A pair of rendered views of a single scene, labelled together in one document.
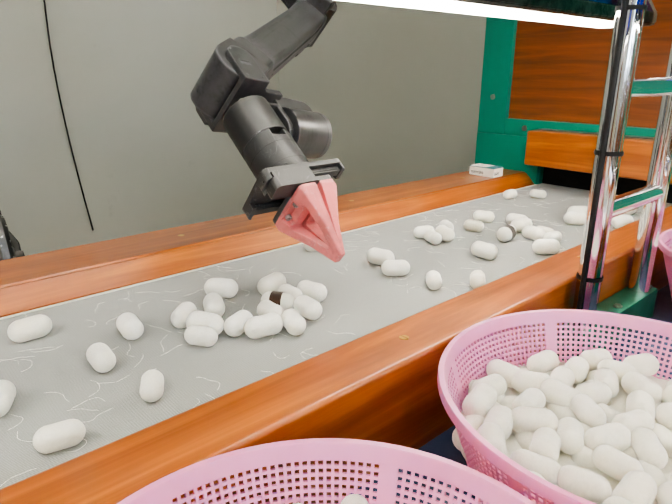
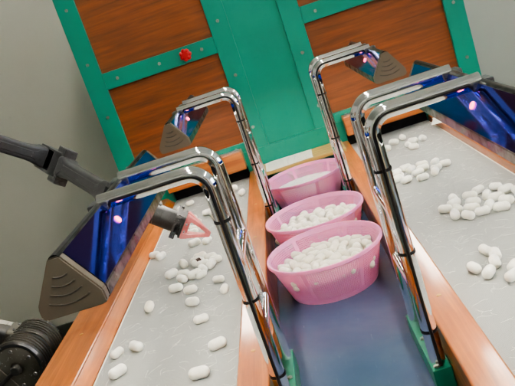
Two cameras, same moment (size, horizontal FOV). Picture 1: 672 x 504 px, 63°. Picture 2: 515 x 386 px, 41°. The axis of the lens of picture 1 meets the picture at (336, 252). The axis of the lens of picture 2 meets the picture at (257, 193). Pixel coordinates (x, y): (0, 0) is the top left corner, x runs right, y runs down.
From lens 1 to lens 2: 1.39 m
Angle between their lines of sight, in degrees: 42
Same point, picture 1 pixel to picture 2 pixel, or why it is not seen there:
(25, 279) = (109, 309)
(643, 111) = (209, 145)
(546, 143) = not seen: hidden behind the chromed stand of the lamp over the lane
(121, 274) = (126, 296)
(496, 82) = (125, 159)
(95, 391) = (204, 292)
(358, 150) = not seen: outside the picture
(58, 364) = (178, 301)
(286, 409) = (261, 252)
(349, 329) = not seen: hidden behind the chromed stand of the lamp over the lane
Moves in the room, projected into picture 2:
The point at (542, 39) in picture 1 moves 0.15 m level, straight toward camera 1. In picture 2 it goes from (141, 129) to (154, 129)
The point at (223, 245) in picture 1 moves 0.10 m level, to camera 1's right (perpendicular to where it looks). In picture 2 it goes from (133, 274) to (160, 256)
